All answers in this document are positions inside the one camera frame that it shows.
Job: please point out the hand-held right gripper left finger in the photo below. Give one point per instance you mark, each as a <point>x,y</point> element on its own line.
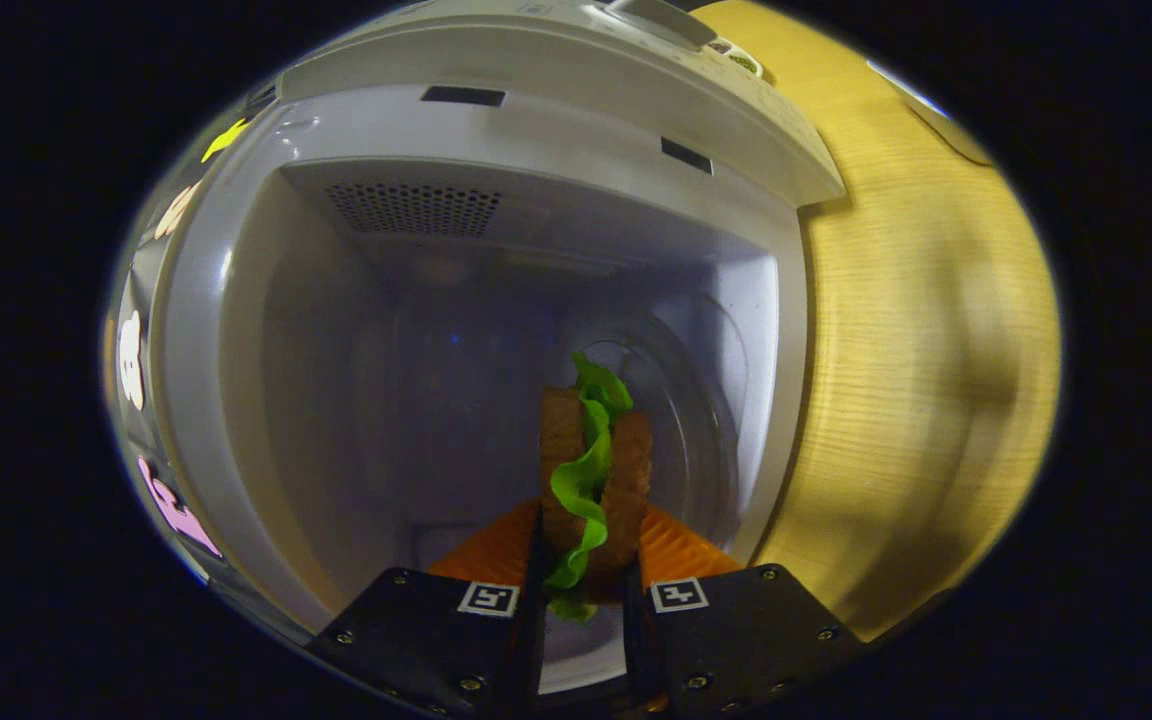
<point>436,640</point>

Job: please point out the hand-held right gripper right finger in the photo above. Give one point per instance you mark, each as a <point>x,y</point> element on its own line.
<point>736,640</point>

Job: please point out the sandwich with lettuce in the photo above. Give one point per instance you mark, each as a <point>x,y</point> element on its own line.
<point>626,470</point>

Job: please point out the white microwave oven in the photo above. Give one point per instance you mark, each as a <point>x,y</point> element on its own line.
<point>556,130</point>

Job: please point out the glass turntable plate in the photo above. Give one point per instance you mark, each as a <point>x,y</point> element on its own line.
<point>696,400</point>

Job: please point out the white divided plate with beans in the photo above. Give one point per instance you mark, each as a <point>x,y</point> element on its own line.
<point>739,58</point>

